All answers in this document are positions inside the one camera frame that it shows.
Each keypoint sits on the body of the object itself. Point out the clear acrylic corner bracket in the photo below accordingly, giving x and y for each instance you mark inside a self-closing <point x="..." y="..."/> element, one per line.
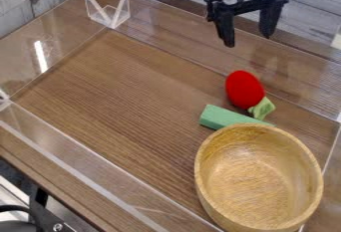
<point x="108" y="15"/>

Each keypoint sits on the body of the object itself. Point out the black metal table frame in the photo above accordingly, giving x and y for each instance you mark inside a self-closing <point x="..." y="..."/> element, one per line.
<point x="56" y="218"/>

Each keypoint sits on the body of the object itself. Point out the clear acrylic front wall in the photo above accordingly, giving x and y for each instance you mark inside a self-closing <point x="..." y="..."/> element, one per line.
<point x="104" y="193"/>

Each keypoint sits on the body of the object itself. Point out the red plush strawberry toy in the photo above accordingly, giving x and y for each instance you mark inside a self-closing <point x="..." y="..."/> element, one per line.
<point x="246" y="94"/>

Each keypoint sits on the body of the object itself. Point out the wooden oval bowl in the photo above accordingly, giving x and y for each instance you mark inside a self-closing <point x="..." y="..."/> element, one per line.
<point x="258" y="180"/>

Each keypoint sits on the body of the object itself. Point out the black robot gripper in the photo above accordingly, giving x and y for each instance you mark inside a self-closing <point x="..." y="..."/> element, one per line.
<point x="270" y="9"/>

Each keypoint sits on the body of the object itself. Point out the green sponge block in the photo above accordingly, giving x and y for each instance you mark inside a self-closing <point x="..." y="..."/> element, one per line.
<point x="215" y="118"/>

